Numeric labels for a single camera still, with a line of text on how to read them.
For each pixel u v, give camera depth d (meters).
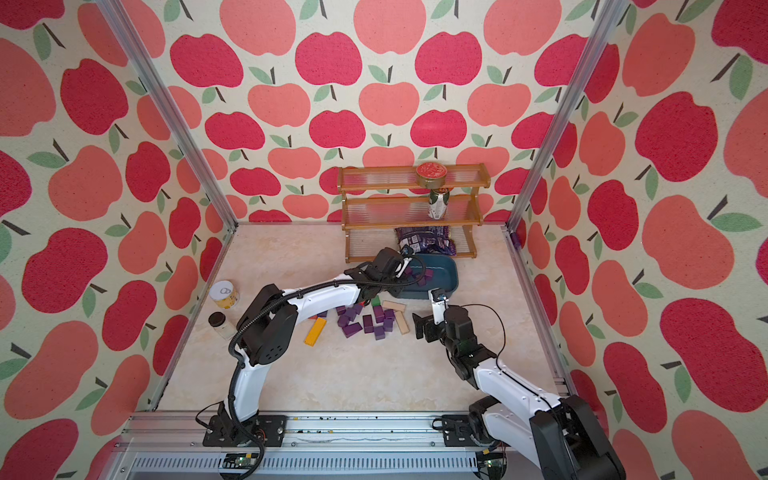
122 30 0.71
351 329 0.93
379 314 0.95
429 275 1.04
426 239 1.05
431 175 0.91
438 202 0.96
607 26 0.70
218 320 0.84
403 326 0.93
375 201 1.17
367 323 0.93
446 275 1.04
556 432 0.41
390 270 0.75
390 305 0.98
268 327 0.53
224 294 0.95
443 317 0.74
